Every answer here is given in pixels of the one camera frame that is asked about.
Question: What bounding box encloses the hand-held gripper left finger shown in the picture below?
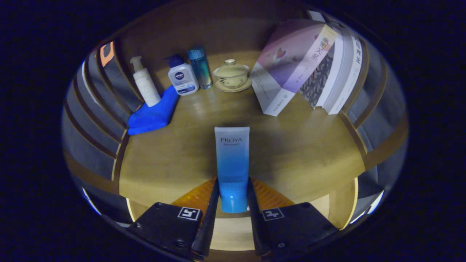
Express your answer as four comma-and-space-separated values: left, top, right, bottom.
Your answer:
127, 178, 221, 259

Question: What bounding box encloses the wooden cabinet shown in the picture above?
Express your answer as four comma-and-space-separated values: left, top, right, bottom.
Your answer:
62, 2, 409, 233

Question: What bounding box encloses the white bottle with blue cap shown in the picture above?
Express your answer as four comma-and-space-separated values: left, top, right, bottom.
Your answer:
165, 54, 200, 96

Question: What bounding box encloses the blue cosmetic tube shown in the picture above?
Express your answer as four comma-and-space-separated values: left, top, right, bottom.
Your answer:
215, 126, 251, 214

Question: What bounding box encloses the beige lidded teacup with saucer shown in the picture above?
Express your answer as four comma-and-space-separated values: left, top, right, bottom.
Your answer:
213, 59, 252, 93

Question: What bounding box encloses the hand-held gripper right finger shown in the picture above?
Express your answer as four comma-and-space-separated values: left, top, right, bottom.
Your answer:
248, 177, 339, 257

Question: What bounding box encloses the teal slim bottle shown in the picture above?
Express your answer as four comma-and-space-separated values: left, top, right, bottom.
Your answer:
187, 46, 213, 90

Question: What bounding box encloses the purple and white book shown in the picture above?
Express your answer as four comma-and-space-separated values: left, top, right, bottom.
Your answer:
250, 19, 338, 117

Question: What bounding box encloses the wooden countertop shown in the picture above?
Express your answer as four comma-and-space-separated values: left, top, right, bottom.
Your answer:
118, 50, 366, 209

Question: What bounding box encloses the blue folded cloth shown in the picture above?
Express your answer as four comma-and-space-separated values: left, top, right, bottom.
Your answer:
127, 86, 180, 136

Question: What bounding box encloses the grey patterned book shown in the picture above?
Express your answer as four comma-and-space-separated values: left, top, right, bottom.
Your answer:
299, 35, 345, 110

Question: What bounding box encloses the white pump bottle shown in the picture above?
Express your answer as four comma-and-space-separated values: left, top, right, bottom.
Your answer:
130, 56, 162, 107

